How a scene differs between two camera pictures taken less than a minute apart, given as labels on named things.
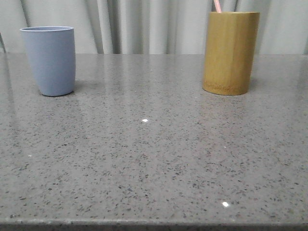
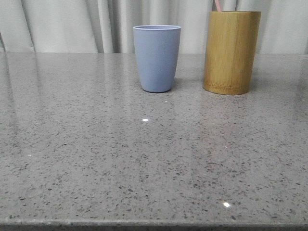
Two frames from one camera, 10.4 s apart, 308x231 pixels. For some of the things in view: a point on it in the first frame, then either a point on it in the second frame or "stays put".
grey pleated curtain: (151, 27) stays put
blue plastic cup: (50, 51) to (157, 50)
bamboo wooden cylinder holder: (230, 47) stays put
